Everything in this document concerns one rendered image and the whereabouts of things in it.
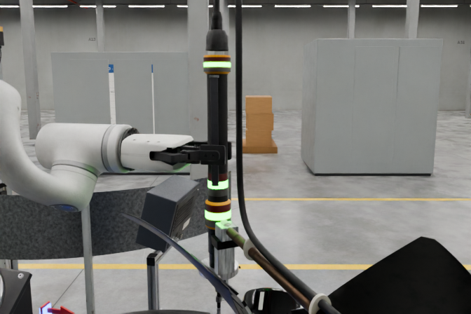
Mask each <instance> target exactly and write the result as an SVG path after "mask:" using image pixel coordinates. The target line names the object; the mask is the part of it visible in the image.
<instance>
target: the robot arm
mask: <svg viewBox="0 0 471 314"><path fill-rule="evenodd" d="M20 112H21V97H20V94H19V92H18V91H17V90H16V89H15V88H14V87H13V86H11V85H9V84H8V83H6V82H5V81H2V80H1V79H0V180H1V181H2V182H3V183H4V184H5V185H6V186H7V187H8V188H10V189H11V190H12V191H14V192H16V193H17V194H19V195H21V196H23V197H25V198H27V199H30V200H33V201H34V202H37V203H40V204H43V205H47V206H49V207H53V208H55V209H56V210H57V209H59V210H63V211H65V212H79V211H81V210H84V209H85V208H86V207H87V206H88V204H89V202H90V200H91V198H92V196H93V191H94V189H95V185H96V182H97V178H98V177H99V175H100V174H102V173H103V172H115V173H128V172H129V171H133V170H135V169H138V170H149V171H156V172H173V173H174V172H179V171H181V170H183V169H184V168H186V167H187V166H189V165H190V164H201V165H225V164H226V147H225V146H224V145H207V141H192V140H193V138H192V136H188V135H153V134H140V133H139V131H138V129H136V128H132V127H131V126H130V125H110V124H83V123H48V124H46V125H44V126H43V127H42V128H41V129H40V131H39V133H38V135H37V136H36V141H35V153H36V158H37V160H38V162H39V163H40V164H41V165H42V166H43V167H44V168H46V169H50V170H51V171H50V174H48V173H47V172H44V171H43V170H41V169H39V168H38V167H37V166H35V164H33V162H32V161H31V160H30V158H29V156H28V155H27V153H26V151H25V149H24V147H23V145H22V140H21V136H20Z"/></svg>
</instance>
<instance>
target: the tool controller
mask: <svg viewBox="0 0 471 314"><path fill-rule="evenodd" d="M199 184H200V183H199V182H196V181H193V180H191V179H187V178H185V177H180V176H178V175H173V176H171V177H169V178H168V179H166V180H165V181H164V182H162V183H160V184H159V185H157V186H155V187H154V188H152V189H151V190H149V191H147V193H146V198H145V201H144V207H143V210H142V216H141V219H142V220H144V221H146V222H147V223H149V224H150V225H152V226H154V227H156V228H157V229H158V230H160V231H162V232H164V233H165V234H166V235H167V236H169V237H170V238H172V239H173V240H174V241H175V242H176V243H178V240H179V239H180V240H181V239H182V236H183V234H182V233H183V232H184V231H185V230H186V229H187V228H188V226H189V224H190V221H191V215H192V212H193V208H194V205H195V201H196V196H197V193H198V188H199ZM135 242H136V243H137V244H140V245H143V246H145V247H148V248H151V249H153V250H157V251H159V250H160V251H162V253H165V251H166V250H167V249H168V248H169V247H170V246H171V245H170V244H169V243H167V242H166V241H164V239H162V238H160V237H159V236H158V235H156V234H155V233H153V232H151V231H150V230H149V229H147V228H145V227H143V226H141V225H139V228H138V232H137V237H136V241H135Z"/></svg>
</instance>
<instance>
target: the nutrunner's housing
mask: <svg viewBox="0 0 471 314"><path fill-rule="evenodd" d="M205 50H206V51H228V36H227V33H226V31H224V30H223V22H222V15H221V12H219V11H214V12H212V17H211V30H209V31H208V33H207V36H206V47H205ZM212 235H215V230H213V229H210V228H209V229H208V252H209V266H210V267H211V268H214V246H213V244H212V238H211V236H212Z"/></svg>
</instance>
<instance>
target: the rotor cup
mask: <svg viewBox="0 0 471 314"><path fill-rule="evenodd" d="M260 292H264V302H263V308H262V310H258V309H259V298H260ZM244 300H245V302H246V303H247V306H248V308H249V309H250V310H251V312H252V313H254V314H292V313H291V310H294V309H297V308H300V307H301V305H300V304H299V303H298V302H297V301H296V300H295V299H294V298H293V297H292V296H291V295H289V294H288V293H287V292H286V291H285V290H284V289H279V288H273V287H260V288H255V289H251V290H249V291H247V292H246V293H245V295H244V297H243V301H244Z"/></svg>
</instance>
